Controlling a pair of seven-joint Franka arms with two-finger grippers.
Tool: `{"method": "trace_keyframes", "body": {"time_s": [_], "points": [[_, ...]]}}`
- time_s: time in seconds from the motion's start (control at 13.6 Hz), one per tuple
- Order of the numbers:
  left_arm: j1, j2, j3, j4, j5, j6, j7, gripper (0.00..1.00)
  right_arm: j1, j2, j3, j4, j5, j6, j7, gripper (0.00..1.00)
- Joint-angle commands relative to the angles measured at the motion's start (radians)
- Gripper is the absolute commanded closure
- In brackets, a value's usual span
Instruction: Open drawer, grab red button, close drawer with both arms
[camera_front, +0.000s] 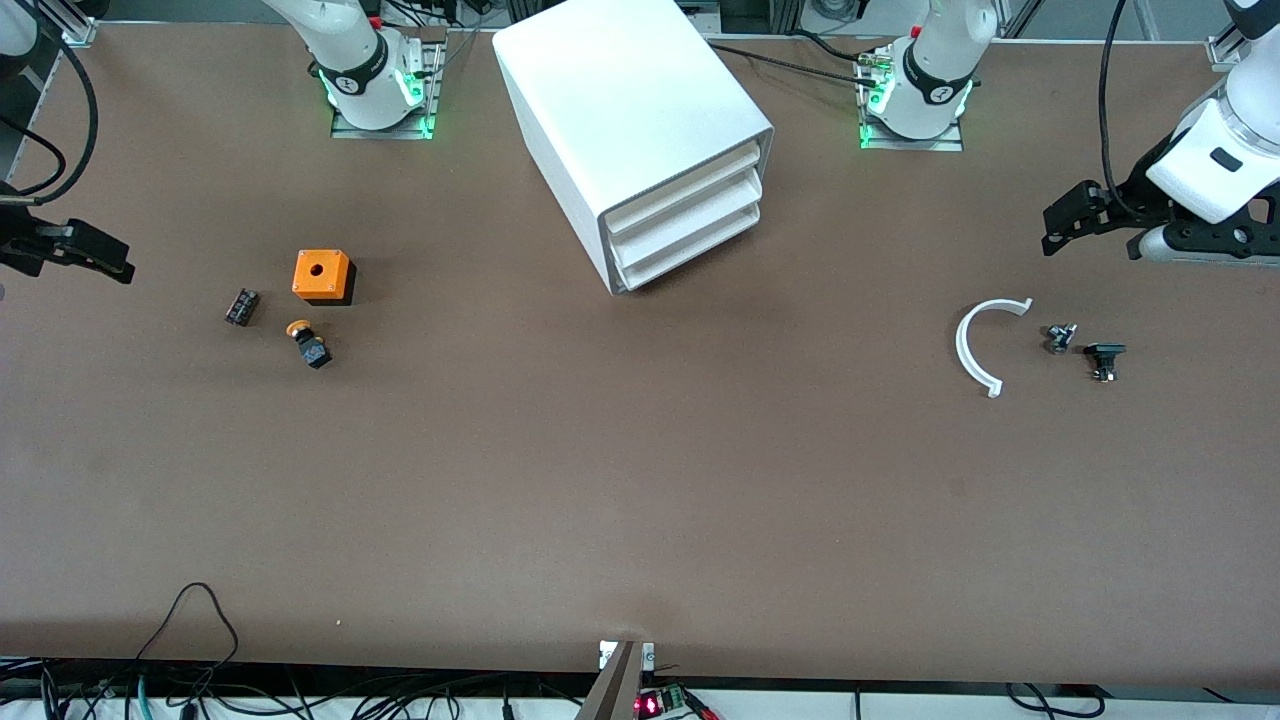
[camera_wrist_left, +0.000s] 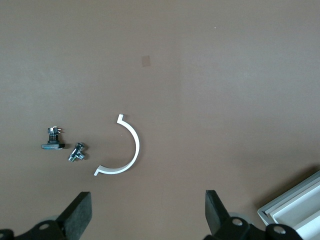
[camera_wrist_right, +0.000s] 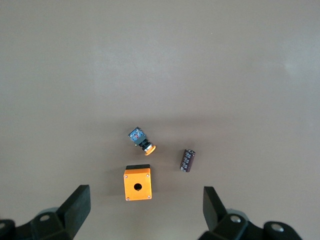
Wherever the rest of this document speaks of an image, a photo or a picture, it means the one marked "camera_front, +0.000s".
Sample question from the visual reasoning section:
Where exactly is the red lit circuit board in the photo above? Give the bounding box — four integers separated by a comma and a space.
634, 684, 716, 720

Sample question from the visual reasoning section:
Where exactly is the grey metal edge bracket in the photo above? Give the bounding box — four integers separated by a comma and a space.
575, 640, 657, 720

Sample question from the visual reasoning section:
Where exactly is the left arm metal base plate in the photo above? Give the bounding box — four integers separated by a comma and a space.
856, 50, 966, 153

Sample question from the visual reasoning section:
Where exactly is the thin black looped cable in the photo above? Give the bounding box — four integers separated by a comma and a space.
135, 582, 241, 691

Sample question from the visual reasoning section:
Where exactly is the white curved plastic bracket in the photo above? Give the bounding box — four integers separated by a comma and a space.
955, 297, 1034, 399

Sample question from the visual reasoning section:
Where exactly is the white drawer cabinet housing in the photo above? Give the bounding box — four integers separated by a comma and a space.
492, 0, 776, 297

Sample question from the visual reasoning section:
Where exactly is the orange capped black button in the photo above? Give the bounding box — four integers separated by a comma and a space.
285, 319, 333, 370

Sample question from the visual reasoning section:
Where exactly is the short black table cable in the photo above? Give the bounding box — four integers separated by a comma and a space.
790, 30, 873, 65

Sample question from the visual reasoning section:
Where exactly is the aluminium frame corner profile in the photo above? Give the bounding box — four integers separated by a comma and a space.
1204, 0, 1280, 71
38, 0, 101, 47

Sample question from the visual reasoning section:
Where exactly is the white lowest cabinet drawer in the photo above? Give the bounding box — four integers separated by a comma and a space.
615, 203, 764, 294

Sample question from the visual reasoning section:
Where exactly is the white middle cabinet drawer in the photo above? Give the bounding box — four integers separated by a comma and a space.
610, 172, 764, 269

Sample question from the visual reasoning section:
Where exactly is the orange box with hole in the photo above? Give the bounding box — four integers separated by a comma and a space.
292, 249, 357, 306

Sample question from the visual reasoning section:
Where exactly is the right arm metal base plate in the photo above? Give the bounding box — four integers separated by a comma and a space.
330, 40, 446, 141

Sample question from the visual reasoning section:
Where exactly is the long black table cable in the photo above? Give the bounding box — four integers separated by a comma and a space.
708, 43, 886, 89

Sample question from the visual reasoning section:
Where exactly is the black looped floor cable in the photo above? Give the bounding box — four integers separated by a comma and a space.
1004, 682, 1103, 720

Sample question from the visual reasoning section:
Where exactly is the white highest cabinet drawer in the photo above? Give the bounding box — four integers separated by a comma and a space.
605, 140, 764, 237

